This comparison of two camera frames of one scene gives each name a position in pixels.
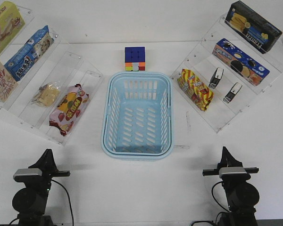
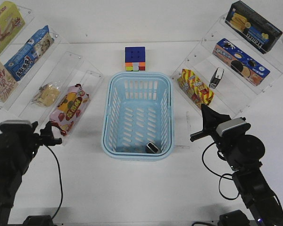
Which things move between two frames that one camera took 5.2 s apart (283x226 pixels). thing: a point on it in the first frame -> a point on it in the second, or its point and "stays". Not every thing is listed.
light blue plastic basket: [137, 123] stays
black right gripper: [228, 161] -> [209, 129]
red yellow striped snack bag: [199, 94] stays
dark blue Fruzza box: [251, 28] stays
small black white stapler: [216, 78] stays
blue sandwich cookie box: [239, 62] stays
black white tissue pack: [232, 92] -> [151, 148]
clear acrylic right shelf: [224, 74] stays
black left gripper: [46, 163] -> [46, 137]
